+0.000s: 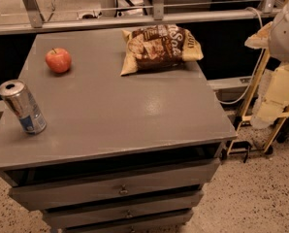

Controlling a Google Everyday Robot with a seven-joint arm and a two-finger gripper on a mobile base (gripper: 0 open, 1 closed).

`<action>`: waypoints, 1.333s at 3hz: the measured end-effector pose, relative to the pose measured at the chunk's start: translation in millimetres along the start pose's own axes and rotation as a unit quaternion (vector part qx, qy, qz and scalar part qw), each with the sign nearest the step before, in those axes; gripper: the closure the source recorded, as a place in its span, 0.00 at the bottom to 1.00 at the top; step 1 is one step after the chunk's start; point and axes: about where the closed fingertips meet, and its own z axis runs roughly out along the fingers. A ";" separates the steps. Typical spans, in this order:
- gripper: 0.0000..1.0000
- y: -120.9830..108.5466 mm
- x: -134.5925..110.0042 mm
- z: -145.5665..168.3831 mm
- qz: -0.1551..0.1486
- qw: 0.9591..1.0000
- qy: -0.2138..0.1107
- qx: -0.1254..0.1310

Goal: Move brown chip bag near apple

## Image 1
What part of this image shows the top grey drawer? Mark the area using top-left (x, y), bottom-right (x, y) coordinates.
top-left (9, 158), bottom-right (220, 211)

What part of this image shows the brown chip bag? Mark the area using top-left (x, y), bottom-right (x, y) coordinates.
top-left (120, 24), bottom-right (204, 76)

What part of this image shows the grey wall duct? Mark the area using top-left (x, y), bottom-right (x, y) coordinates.
top-left (209, 76), bottom-right (251, 102)

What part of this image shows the grey drawer cabinet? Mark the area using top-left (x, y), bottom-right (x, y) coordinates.
top-left (0, 26), bottom-right (238, 233)

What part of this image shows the middle grey drawer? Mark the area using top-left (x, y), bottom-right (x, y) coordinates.
top-left (44, 190), bottom-right (204, 228)

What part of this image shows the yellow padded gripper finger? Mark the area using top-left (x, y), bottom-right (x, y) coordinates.
top-left (250, 64), bottom-right (289, 129)
top-left (244, 22), bottom-right (273, 50)

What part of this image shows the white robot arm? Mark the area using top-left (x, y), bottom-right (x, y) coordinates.
top-left (244, 2), bottom-right (289, 129)

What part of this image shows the metal guard railing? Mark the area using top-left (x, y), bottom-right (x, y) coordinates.
top-left (0, 0), bottom-right (284, 35)

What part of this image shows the grey drawer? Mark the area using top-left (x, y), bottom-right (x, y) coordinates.
top-left (9, 158), bottom-right (220, 211)
top-left (64, 209), bottom-right (193, 233)
top-left (44, 190), bottom-right (204, 228)

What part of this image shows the white cable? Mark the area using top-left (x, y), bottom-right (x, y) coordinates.
top-left (215, 6), bottom-right (266, 106)

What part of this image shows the silver blue drink can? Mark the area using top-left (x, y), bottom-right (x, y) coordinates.
top-left (0, 80), bottom-right (47, 135)

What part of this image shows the bottom grey drawer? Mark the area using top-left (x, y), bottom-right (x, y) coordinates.
top-left (64, 209), bottom-right (193, 233)

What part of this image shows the red apple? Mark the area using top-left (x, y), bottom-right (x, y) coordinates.
top-left (46, 48), bottom-right (72, 74)

